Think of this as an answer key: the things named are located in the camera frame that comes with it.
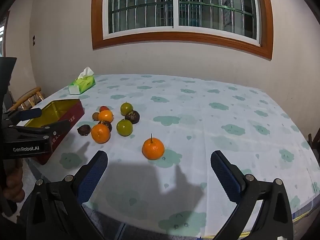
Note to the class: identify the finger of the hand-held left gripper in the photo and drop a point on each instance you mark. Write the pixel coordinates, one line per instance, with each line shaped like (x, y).
(31, 113)
(53, 128)

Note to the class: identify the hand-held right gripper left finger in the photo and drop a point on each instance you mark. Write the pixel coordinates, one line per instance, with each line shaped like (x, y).
(93, 172)

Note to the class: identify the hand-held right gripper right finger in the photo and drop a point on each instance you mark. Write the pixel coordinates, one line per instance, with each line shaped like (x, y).
(225, 173)

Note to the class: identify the brown framed bright window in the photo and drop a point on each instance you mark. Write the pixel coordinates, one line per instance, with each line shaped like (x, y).
(2, 37)

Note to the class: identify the person's left hand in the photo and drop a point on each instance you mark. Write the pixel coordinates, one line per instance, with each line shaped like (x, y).
(15, 185)

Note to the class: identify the red tin box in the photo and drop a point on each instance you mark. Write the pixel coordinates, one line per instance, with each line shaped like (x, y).
(72, 118)

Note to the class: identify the wall switch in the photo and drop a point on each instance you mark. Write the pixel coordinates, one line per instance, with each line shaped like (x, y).
(33, 40)

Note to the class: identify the dark mangosteen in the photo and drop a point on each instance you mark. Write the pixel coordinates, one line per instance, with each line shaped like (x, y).
(108, 125)
(83, 130)
(132, 117)

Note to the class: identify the green citrus fruit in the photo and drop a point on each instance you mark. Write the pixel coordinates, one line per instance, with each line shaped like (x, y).
(126, 108)
(124, 128)

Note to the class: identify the orange with stem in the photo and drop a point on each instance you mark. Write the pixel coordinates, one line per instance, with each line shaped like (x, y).
(153, 150)

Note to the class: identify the dark wooden chair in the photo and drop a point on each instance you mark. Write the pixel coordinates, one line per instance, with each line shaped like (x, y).
(315, 140)

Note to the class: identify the small red tomato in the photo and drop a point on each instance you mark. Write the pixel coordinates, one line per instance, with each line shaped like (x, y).
(103, 108)

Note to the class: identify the light wooden chair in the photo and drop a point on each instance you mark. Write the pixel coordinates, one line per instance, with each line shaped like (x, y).
(27, 96)

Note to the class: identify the green tissue pack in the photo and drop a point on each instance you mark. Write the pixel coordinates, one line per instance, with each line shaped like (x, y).
(81, 83)

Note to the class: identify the brown framed barred window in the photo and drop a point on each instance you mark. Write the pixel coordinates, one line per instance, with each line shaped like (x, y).
(180, 5)

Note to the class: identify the brown kiwi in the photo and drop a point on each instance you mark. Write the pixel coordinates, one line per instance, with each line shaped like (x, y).
(95, 116)

